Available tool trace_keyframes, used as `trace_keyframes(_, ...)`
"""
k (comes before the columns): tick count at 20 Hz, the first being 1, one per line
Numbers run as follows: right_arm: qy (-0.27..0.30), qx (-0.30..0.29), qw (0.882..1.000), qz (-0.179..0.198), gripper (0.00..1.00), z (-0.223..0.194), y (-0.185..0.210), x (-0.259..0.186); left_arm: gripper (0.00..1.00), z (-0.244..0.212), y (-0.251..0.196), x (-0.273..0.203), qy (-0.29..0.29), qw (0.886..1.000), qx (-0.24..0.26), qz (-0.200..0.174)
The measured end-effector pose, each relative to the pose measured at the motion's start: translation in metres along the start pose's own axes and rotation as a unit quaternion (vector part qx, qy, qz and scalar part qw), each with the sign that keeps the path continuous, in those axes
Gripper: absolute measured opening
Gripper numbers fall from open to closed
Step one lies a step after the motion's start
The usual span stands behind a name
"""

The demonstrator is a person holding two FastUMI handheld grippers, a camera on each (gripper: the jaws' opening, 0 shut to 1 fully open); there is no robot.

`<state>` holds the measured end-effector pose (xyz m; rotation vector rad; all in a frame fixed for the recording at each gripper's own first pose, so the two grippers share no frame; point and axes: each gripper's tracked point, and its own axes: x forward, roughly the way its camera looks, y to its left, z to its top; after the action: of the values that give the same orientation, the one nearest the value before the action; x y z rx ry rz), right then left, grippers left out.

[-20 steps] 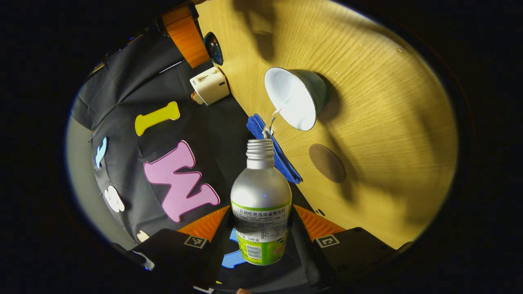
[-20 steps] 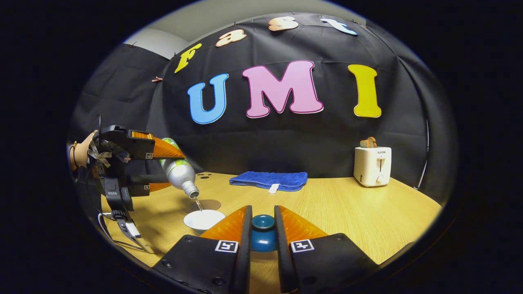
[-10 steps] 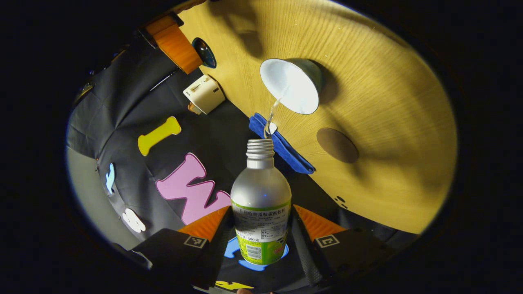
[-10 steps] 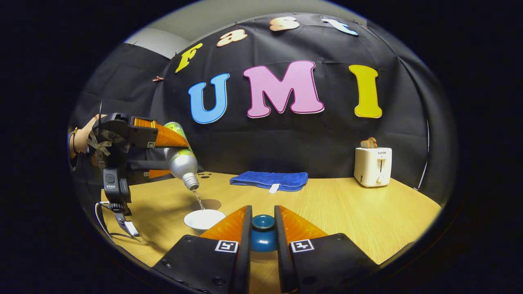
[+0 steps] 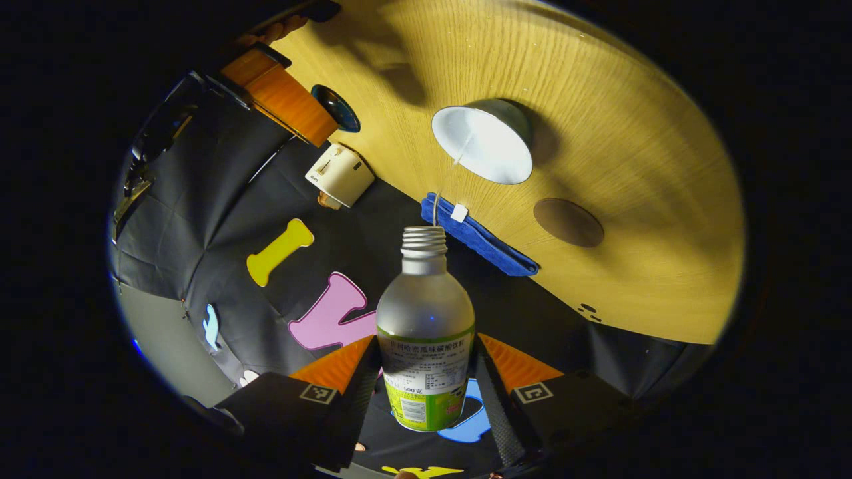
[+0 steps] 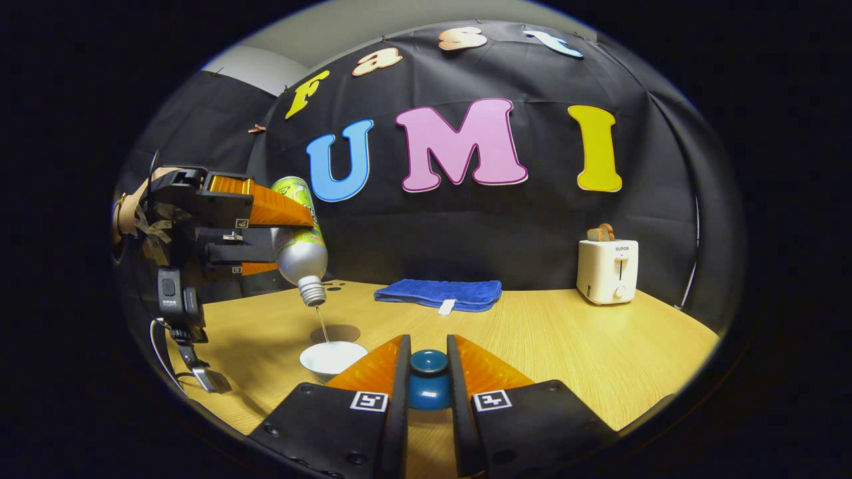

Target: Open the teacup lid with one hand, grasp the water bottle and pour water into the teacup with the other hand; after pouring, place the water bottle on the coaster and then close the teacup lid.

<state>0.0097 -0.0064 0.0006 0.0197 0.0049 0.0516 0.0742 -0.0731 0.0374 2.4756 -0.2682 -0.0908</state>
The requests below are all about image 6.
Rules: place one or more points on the white toaster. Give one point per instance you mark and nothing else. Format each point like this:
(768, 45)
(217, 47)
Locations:
(606, 276)

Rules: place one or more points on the bread slice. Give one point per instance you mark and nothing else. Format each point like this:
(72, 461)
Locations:
(601, 233)

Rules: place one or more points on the folded blue towel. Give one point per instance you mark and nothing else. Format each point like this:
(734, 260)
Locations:
(432, 291)

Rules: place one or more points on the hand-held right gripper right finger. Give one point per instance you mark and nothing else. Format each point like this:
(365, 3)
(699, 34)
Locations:
(458, 412)

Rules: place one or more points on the black backdrop cloth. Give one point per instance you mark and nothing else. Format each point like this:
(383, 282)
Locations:
(466, 226)

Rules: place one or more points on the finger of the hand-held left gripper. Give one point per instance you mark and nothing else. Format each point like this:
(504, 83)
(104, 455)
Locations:
(243, 253)
(266, 206)

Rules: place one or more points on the silver green water bottle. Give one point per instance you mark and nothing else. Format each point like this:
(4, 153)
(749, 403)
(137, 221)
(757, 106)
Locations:
(303, 256)

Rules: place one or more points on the round brown coaster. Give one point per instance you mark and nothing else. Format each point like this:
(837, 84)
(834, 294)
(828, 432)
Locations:
(343, 331)

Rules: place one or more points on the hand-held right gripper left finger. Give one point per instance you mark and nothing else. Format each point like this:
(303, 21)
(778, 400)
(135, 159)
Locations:
(398, 412)

